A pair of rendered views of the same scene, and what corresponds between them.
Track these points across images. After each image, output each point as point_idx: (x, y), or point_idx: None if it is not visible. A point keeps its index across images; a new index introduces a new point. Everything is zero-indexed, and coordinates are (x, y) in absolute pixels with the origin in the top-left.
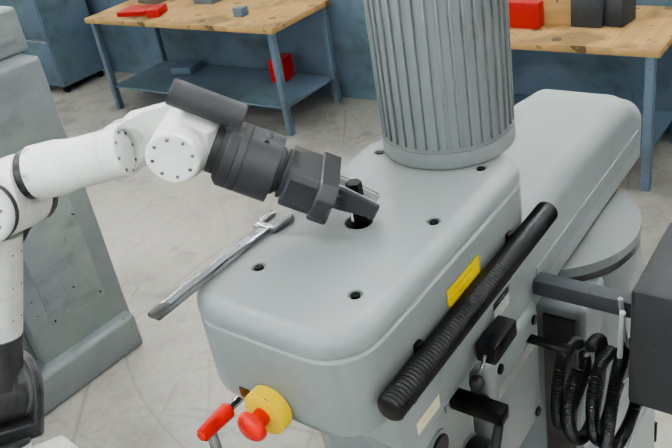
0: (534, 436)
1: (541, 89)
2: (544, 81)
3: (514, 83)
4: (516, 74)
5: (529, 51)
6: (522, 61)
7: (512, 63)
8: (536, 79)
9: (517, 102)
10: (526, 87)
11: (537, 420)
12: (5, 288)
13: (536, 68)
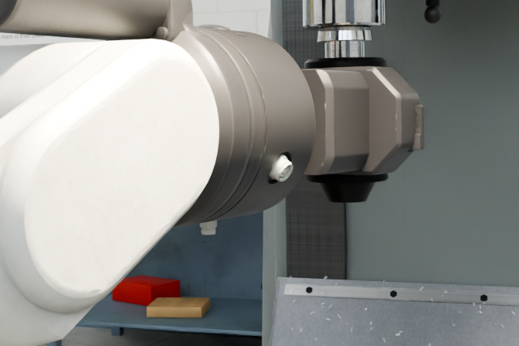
0: (506, 167)
1: (253, 293)
2: (257, 281)
3: (217, 286)
4: (220, 273)
5: (238, 239)
6: (228, 254)
7: (215, 257)
8: (247, 279)
9: (223, 303)
10: (233, 291)
11: (514, 115)
12: None
13: (247, 263)
